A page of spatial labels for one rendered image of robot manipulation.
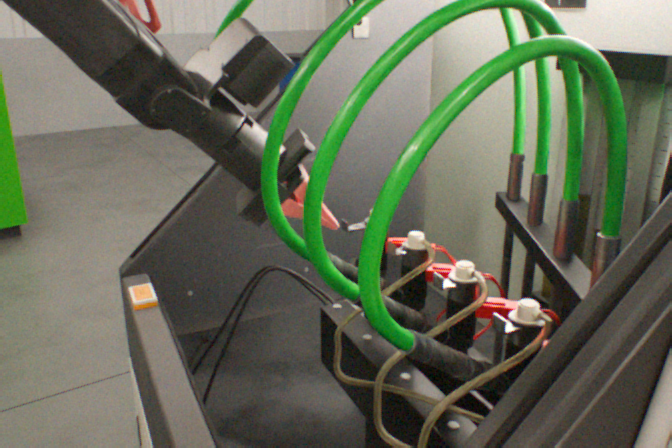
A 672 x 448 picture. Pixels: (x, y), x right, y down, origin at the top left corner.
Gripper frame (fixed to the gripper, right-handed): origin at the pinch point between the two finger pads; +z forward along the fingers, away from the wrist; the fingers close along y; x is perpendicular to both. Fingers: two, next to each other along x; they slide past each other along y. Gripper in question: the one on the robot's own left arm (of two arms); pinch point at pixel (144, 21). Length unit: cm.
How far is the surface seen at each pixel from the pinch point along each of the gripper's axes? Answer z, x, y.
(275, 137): 23.8, -5.7, -18.0
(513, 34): 30.1, -30.4, 5.5
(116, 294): -12, 142, 192
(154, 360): 30.4, 24.5, -4.8
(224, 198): 18.2, 13.9, 21.0
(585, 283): 51, -17, -12
